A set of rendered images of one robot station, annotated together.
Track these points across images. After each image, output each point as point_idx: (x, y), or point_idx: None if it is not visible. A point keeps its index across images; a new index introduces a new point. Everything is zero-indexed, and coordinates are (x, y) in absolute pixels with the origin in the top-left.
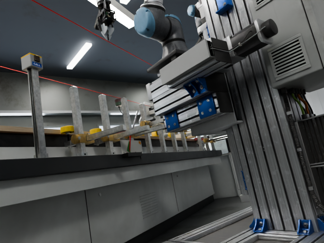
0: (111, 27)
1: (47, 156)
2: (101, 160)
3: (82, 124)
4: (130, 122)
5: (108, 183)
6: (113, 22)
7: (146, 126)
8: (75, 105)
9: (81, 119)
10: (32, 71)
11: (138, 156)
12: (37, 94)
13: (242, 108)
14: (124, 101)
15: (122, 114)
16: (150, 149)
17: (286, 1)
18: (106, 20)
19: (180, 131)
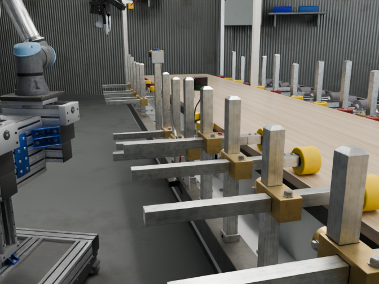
0: (99, 20)
1: (155, 137)
2: (163, 161)
3: (163, 116)
4: (185, 127)
5: (175, 191)
6: (96, 13)
7: (115, 143)
8: (162, 95)
9: (163, 111)
10: (153, 66)
11: (180, 187)
12: (154, 86)
13: None
14: (183, 86)
15: (195, 107)
16: (200, 195)
17: None
18: (98, 14)
19: (60, 162)
